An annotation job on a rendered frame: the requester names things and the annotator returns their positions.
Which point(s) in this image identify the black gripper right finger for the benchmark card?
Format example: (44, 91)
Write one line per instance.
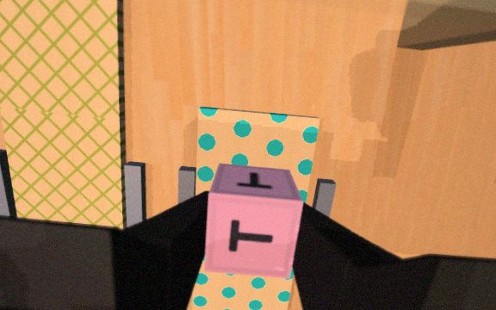
(337, 269)

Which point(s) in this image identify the tan strip with teal polka dots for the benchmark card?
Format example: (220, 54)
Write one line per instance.
(262, 139)

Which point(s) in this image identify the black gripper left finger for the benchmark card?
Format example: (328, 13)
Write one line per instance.
(56, 265)

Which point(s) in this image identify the pink cube with black t mark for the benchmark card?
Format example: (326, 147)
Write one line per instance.
(254, 215)

